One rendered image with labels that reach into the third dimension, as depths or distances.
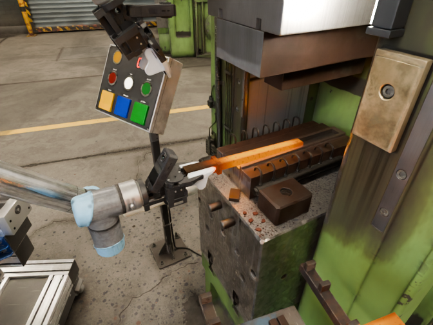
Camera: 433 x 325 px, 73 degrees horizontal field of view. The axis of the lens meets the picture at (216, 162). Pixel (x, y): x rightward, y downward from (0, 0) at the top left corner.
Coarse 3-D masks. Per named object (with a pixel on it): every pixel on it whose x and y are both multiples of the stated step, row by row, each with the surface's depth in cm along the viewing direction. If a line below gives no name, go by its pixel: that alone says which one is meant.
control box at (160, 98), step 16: (112, 48) 118; (112, 64) 118; (128, 64) 114; (176, 64) 107; (144, 80) 109; (160, 80) 105; (176, 80) 110; (128, 96) 113; (144, 96) 109; (160, 96) 106; (112, 112) 118; (128, 112) 113; (160, 112) 109; (144, 128) 109; (160, 128) 112
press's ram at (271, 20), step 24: (216, 0) 70; (240, 0) 62; (264, 0) 56; (288, 0) 52; (312, 0) 54; (336, 0) 57; (360, 0) 60; (240, 24) 65; (264, 24) 58; (288, 24) 54; (312, 24) 57; (336, 24) 60; (360, 24) 63
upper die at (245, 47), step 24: (216, 24) 73; (216, 48) 77; (240, 48) 67; (264, 48) 60; (288, 48) 63; (312, 48) 67; (336, 48) 70; (360, 48) 74; (264, 72) 64; (288, 72) 67
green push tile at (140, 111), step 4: (136, 104) 110; (140, 104) 109; (144, 104) 108; (136, 108) 110; (140, 108) 109; (144, 108) 108; (148, 108) 107; (132, 112) 111; (136, 112) 110; (140, 112) 109; (144, 112) 108; (132, 116) 111; (136, 116) 110; (140, 116) 109; (144, 116) 108; (132, 120) 111; (136, 120) 110; (140, 120) 109; (144, 120) 108; (144, 124) 109
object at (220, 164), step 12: (276, 144) 90; (288, 144) 91; (300, 144) 92; (228, 156) 83; (240, 156) 84; (252, 156) 84; (264, 156) 87; (192, 168) 77; (204, 168) 78; (216, 168) 80
